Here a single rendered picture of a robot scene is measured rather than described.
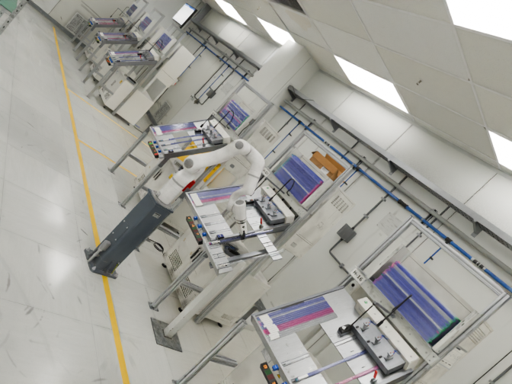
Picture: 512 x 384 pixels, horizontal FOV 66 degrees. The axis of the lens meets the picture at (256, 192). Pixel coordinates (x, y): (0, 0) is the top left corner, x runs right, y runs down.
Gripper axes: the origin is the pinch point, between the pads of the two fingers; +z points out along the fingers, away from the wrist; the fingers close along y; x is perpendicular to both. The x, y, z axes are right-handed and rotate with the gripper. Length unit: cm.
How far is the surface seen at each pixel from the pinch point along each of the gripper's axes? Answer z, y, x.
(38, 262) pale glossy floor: -19, 10, 134
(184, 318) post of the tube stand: 47, -17, 55
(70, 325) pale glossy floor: -2, -35, 121
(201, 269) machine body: 54, 35, 28
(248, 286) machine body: 77, 20, -10
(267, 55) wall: 13, 496, -241
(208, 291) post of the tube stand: 28.1, -15.4, 34.0
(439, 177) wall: 43, 50, -248
